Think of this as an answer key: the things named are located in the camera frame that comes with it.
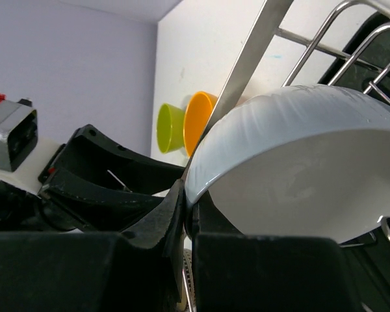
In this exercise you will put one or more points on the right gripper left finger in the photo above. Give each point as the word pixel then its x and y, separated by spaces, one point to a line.
pixel 137 269

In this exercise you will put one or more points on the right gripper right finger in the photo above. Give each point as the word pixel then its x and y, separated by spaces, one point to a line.
pixel 237 272

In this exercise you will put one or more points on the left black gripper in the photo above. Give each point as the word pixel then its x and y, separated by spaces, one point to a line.
pixel 71 201

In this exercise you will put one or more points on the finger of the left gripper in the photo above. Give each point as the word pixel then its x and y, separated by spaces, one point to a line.
pixel 96 158

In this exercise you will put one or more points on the white ribbed bowl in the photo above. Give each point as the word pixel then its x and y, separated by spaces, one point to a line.
pixel 301 161

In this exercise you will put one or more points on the green round bowl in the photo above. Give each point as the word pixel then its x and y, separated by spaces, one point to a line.
pixel 169 129

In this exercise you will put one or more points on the orange round bowl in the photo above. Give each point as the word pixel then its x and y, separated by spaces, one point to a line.
pixel 197 114

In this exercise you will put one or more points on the black drip tray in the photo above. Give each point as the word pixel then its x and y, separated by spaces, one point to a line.
pixel 370 262

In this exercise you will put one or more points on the metal wire dish rack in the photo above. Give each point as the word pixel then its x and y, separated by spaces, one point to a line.
pixel 273 58

